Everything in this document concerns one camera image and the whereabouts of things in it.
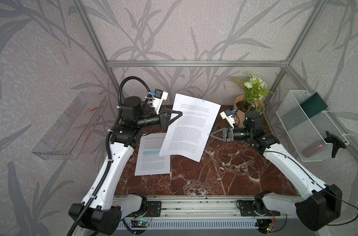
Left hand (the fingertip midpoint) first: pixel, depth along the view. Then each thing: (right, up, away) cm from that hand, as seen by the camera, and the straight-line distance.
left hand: (180, 116), depth 59 cm
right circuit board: (+42, -54, +11) cm, 70 cm away
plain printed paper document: (+2, -9, +8) cm, 13 cm away
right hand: (+14, -9, +8) cm, 18 cm away
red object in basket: (+58, -15, +4) cm, 60 cm away
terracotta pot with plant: (+44, +16, +30) cm, 56 cm away
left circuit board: (-19, -52, +11) cm, 56 cm away
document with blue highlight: (-21, -28, +32) cm, 47 cm away
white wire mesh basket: (+68, -10, +20) cm, 71 cm away
